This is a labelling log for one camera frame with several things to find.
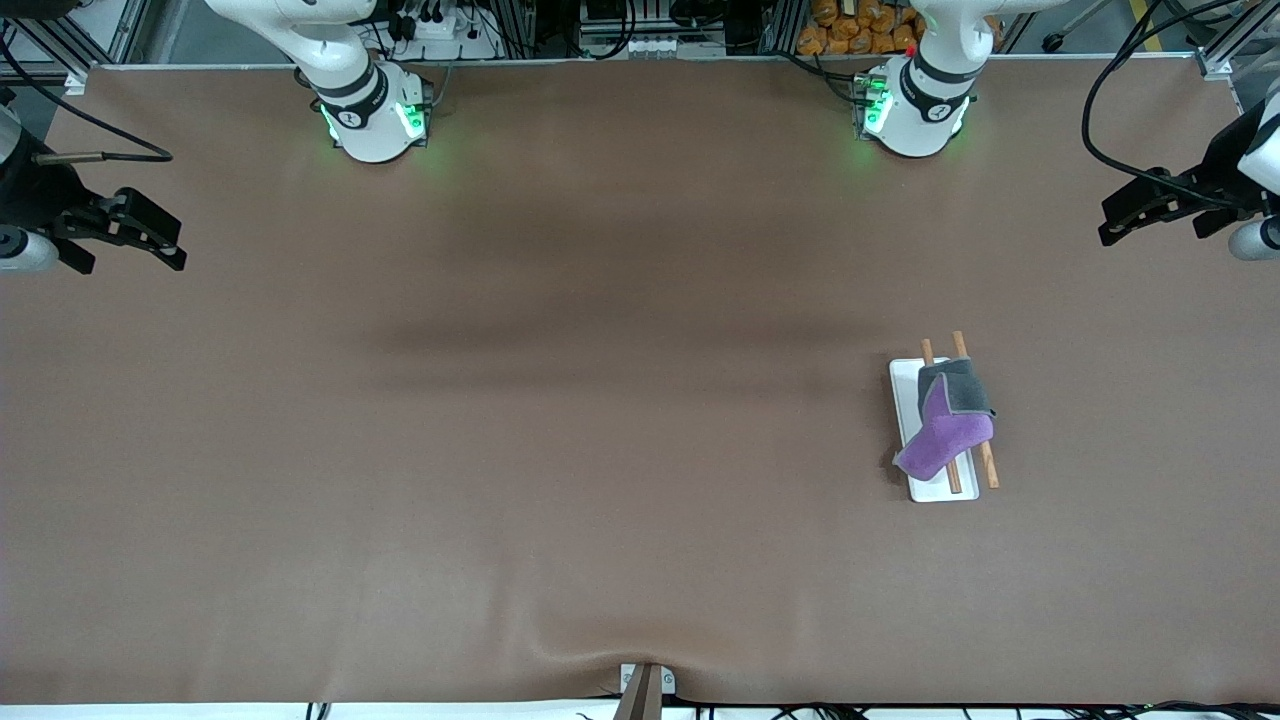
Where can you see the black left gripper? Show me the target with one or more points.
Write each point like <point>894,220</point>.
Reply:
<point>1216,172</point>

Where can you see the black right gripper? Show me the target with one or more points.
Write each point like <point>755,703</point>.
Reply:
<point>38,194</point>

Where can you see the purple and grey towel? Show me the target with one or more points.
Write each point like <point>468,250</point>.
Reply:
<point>950,430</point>

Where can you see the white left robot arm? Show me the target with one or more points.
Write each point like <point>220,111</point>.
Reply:
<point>915,110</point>

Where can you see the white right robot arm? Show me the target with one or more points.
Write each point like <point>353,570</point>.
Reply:
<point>370,110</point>

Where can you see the white rack with wooden bars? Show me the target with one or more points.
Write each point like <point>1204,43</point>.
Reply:
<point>905,390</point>

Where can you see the pile of orange objects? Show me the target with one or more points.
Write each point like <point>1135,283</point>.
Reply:
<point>860,25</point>

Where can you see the white power strip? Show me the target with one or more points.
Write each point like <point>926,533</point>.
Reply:
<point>445,35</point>

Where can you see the brown table mat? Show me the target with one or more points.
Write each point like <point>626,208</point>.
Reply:
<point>600,450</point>

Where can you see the aluminium frame post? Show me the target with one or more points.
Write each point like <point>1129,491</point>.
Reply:
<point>1235,40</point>
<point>90,40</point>

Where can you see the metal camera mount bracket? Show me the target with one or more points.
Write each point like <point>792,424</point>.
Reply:
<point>645,690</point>

